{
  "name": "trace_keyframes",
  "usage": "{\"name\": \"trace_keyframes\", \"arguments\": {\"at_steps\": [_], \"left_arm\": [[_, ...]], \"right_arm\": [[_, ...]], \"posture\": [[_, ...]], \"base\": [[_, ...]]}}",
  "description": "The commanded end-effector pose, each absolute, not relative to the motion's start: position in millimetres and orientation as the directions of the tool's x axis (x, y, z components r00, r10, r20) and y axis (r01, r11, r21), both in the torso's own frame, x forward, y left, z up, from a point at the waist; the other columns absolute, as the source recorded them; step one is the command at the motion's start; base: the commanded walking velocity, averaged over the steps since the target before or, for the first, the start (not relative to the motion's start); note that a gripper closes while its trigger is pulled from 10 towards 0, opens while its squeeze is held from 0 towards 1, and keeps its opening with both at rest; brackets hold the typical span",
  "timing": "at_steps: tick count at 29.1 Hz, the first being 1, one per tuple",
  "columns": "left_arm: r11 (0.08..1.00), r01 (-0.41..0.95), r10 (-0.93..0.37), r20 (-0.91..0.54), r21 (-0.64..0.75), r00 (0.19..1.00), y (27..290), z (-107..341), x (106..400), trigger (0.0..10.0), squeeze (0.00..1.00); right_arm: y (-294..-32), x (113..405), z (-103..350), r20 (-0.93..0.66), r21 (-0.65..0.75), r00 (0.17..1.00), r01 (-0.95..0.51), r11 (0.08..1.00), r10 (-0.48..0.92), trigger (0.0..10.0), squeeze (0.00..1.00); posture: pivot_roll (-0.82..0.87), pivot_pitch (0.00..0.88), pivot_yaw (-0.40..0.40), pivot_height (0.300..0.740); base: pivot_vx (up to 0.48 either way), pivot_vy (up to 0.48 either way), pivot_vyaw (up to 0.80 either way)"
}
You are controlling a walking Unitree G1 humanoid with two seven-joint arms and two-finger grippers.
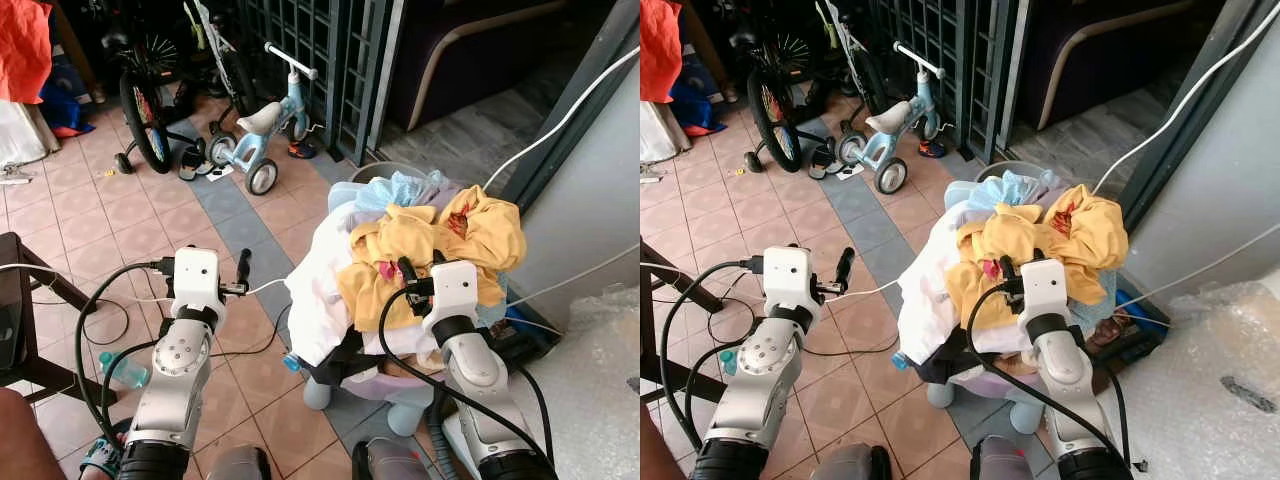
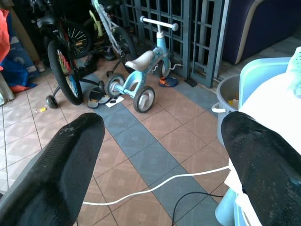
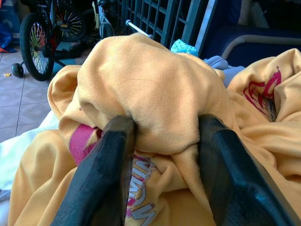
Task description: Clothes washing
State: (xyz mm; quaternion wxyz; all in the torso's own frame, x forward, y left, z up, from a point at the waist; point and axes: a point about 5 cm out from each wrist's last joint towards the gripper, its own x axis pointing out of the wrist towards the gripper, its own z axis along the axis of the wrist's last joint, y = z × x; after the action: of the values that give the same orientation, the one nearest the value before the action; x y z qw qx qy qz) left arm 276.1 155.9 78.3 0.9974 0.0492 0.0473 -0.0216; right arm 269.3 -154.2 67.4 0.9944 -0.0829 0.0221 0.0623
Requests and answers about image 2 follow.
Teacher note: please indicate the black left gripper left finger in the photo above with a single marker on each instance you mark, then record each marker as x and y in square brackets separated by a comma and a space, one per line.
[58, 169]

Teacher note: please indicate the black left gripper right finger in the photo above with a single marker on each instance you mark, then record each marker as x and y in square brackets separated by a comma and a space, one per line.
[263, 164]

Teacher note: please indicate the small yellow toy piece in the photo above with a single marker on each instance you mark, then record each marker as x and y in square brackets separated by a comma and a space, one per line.
[43, 109]

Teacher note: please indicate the grey plastic bucket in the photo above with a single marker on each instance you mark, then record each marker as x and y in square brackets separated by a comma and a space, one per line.
[227, 99]

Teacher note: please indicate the dark blue slipper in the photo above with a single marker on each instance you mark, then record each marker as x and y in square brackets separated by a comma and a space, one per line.
[104, 99]
[94, 97]

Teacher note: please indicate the white paper sheet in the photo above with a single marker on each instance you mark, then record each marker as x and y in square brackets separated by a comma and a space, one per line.
[115, 101]

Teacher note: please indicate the blue plastic bag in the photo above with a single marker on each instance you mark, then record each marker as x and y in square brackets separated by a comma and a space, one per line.
[17, 77]

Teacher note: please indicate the white sneaker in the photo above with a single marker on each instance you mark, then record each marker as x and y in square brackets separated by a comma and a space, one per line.
[40, 66]

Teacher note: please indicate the black kids bicycle training wheels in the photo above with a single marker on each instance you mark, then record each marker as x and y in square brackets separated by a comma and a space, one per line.
[62, 58]

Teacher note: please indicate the blue cardboard box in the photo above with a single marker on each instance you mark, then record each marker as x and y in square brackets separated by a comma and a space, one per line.
[20, 54]

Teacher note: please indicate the blue and orange sandal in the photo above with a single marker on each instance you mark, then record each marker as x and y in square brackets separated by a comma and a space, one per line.
[168, 81]

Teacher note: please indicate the light blue kids tricycle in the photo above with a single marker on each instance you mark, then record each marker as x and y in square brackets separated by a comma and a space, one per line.
[141, 70]

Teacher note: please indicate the dark blue sofa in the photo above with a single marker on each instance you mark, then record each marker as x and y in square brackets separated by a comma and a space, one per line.
[261, 26]

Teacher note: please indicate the white kids bicycle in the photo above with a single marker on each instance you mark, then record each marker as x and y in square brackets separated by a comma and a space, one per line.
[113, 35]

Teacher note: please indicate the orange plastic bag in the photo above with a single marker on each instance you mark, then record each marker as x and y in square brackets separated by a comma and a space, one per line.
[4, 35]

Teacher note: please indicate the blue metal grille gate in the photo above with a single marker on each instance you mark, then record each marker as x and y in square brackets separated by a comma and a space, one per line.
[178, 35]

